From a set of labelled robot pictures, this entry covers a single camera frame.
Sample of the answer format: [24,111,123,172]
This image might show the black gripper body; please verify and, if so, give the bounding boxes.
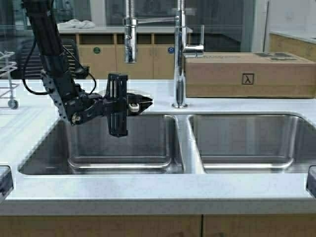
[104,74,128,136]

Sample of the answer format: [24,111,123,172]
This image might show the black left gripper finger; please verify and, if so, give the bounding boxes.
[127,92,153,103]

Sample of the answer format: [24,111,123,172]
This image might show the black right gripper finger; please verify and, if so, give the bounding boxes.
[127,102,152,115]

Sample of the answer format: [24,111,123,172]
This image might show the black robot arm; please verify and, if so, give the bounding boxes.
[21,0,153,137]

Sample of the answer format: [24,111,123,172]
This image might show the left stainless sink basin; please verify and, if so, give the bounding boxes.
[19,115,184,175]

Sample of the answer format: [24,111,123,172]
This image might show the stainless sink basin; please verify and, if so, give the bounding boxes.
[189,114,316,174]
[19,115,184,175]

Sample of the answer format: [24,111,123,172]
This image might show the wooden storage counter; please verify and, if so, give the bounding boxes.
[59,25,175,79]

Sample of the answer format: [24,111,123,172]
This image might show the chrome pull-down spray head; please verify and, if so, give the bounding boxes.
[123,0,137,64]

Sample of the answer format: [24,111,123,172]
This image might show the chrome faucet column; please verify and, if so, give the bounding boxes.
[138,0,205,109]

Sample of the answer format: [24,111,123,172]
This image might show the right stainless sink basin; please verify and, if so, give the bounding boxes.
[189,114,316,174]

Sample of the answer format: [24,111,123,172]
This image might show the white crumpled cloth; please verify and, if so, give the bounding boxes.
[57,19,96,29]

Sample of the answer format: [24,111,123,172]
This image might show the black mesh office chair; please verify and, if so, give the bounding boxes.
[17,38,91,80]

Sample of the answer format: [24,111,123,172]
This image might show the long cardboard box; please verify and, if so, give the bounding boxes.
[185,52,316,99]

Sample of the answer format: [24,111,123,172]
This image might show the right wooden side cabinet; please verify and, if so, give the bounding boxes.
[269,32,316,62]

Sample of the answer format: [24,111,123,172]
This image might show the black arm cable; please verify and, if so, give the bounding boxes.
[22,37,98,97]

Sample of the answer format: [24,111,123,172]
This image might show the white wire dish rack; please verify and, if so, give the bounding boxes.
[0,51,19,110]

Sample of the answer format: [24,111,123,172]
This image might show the left base bracket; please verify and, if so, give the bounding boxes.
[0,165,14,203]

